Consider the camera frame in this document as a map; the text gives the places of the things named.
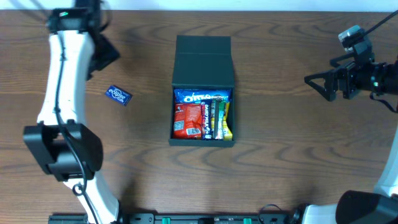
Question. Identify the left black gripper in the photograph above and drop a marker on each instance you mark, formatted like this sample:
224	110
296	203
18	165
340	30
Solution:
110	53

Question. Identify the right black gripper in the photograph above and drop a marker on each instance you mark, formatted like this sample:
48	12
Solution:
344	80

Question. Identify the blue Eclipse mints box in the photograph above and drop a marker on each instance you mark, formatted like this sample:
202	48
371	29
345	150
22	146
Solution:
118	95

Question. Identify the blue wafer snack bar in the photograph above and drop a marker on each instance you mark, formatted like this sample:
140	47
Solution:
197	96

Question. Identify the dark green box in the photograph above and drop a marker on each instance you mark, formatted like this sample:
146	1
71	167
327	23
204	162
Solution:
204	63

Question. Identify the red candy bag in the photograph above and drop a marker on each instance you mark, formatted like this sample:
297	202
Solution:
187	121

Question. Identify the Dairy Milk chocolate bar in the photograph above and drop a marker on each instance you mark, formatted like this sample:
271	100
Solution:
206	131

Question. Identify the yellow Hacks candy bag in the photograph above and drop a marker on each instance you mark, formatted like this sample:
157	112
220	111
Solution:
228	135

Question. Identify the green chocolate bar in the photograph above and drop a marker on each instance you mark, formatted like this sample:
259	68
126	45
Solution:
217	118

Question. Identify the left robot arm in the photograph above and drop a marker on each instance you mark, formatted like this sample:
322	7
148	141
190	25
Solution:
61	142

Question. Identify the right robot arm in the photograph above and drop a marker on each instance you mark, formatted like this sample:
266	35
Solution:
378	206

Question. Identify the black mounting rail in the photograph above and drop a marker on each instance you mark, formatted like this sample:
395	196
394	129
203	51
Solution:
271	217

